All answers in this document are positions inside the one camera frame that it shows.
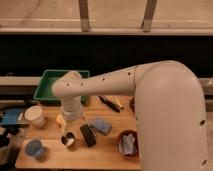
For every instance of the red bowl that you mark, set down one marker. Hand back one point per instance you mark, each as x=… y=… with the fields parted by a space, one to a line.
x=126 y=132

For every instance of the green plastic tray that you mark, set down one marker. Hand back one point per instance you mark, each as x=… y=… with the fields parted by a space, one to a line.
x=43 y=92

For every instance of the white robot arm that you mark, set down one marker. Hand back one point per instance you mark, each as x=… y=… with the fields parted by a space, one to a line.
x=169 y=107

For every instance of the blue sponge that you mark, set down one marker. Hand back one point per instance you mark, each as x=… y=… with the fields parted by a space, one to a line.
x=101 y=125

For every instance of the shiny metal cup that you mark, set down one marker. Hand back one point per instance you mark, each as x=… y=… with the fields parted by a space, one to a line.
x=68 y=139

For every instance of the black handled brush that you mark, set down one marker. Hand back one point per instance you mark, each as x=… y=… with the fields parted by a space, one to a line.
x=109 y=104

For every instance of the blue plastic cup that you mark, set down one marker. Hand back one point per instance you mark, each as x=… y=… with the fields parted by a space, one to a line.
x=34 y=148

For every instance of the blue box at left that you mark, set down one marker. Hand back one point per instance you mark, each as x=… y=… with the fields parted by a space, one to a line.
x=12 y=116

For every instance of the black rectangular remote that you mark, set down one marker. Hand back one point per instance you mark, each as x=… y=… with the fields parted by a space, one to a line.
x=88 y=135

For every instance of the orange apple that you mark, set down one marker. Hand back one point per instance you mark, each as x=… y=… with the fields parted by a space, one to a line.
x=60 y=121

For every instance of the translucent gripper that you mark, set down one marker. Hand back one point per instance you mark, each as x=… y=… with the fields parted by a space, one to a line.
x=71 y=126

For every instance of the crumpled white cloth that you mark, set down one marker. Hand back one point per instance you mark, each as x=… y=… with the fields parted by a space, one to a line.
x=127 y=145

